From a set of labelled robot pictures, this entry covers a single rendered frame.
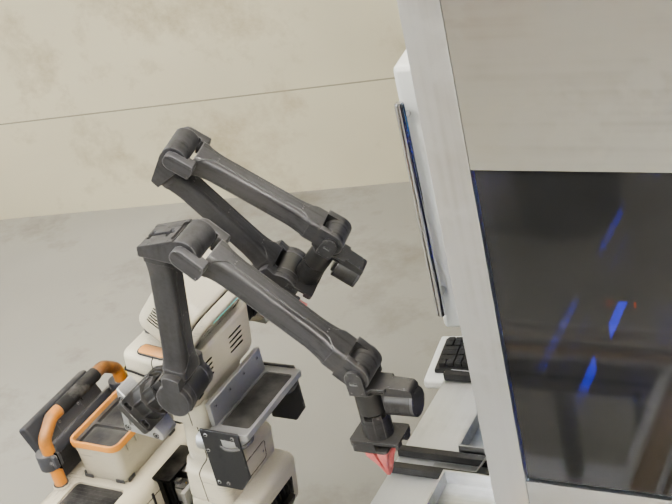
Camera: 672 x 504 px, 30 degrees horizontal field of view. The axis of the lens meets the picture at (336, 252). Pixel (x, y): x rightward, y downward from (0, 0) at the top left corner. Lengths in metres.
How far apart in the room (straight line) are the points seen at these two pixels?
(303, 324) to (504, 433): 0.42
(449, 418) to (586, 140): 1.25
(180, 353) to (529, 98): 1.00
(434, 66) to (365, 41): 3.94
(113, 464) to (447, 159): 1.49
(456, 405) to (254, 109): 3.29
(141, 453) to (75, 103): 3.41
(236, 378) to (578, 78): 1.34
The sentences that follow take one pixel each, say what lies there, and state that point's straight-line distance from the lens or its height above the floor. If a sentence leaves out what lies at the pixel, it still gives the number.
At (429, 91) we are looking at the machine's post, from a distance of 1.81.
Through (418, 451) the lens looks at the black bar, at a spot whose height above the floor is 0.90.
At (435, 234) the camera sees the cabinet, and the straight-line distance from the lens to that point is 3.18.
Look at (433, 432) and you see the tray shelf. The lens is 2.85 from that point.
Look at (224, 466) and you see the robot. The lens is 2.81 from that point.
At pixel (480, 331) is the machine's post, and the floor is 1.51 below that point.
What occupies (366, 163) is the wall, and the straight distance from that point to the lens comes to 5.98.
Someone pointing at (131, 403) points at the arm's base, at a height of 1.20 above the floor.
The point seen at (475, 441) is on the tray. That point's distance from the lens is 2.80.
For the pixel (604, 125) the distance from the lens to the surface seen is 1.75.
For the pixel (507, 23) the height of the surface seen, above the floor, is 2.02.
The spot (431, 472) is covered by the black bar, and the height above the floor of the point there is 0.90.
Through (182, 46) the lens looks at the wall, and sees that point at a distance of 5.97.
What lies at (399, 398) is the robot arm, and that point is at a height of 1.27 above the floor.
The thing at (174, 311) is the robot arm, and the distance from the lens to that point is 2.40.
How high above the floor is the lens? 2.60
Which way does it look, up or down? 28 degrees down
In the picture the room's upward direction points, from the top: 14 degrees counter-clockwise
